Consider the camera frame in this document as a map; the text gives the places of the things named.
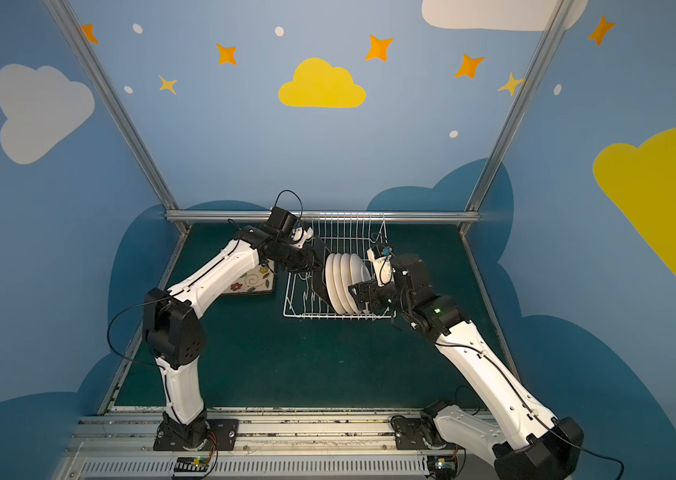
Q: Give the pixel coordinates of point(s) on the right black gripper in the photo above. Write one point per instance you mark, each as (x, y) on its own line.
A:
(368, 292)

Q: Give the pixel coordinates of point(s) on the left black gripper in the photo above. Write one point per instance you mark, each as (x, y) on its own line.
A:
(312, 264)

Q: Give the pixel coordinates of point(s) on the white round plate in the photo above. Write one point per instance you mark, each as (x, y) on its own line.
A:
(331, 286)
(340, 284)
(346, 279)
(363, 270)

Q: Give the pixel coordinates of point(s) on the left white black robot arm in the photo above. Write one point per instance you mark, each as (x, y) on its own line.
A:
(172, 328)

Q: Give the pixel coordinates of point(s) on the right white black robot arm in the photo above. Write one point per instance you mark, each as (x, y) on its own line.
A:
(526, 440)

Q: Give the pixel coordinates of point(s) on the right small circuit board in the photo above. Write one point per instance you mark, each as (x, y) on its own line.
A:
(442, 468)

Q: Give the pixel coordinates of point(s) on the small circuit board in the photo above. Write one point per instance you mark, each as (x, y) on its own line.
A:
(191, 467)
(442, 468)

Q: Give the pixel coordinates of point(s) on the left small circuit board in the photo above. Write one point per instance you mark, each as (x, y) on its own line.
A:
(191, 467)

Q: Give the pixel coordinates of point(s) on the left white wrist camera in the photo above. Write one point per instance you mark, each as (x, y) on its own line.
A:
(301, 235)

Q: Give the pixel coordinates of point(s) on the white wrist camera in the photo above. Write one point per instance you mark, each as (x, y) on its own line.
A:
(301, 235)
(380, 256)

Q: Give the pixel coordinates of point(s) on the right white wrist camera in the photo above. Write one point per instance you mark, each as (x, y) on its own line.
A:
(380, 256)

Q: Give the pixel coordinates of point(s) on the white wire dish rack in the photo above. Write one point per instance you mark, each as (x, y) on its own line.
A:
(345, 237)

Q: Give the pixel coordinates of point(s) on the rear aluminium frame rail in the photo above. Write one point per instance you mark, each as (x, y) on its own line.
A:
(207, 216)

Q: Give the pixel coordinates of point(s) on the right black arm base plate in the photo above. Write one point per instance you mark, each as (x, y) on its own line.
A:
(414, 433)

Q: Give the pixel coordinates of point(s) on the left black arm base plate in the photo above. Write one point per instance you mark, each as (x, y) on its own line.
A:
(221, 433)

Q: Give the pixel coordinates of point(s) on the front aluminium rail bed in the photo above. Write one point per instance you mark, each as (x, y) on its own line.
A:
(272, 443)

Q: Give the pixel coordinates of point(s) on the left aluminium frame post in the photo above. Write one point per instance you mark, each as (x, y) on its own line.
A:
(66, 19)

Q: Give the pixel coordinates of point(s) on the aluminium frame post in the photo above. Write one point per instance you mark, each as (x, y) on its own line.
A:
(66, 19)
(542, 57)

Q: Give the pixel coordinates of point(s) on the right aluminium frame post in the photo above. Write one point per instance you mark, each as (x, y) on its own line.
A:
(542, 57)

